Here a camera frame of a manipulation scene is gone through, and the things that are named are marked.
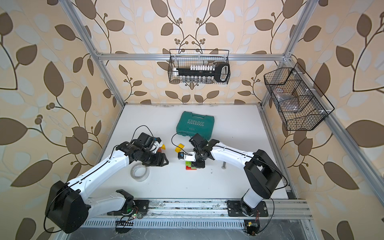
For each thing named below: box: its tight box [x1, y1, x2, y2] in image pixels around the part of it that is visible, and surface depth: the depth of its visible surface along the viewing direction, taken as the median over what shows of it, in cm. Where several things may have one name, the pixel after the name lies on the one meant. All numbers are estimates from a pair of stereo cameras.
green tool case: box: [176, 111, 215, 141], surface depth 105 cm
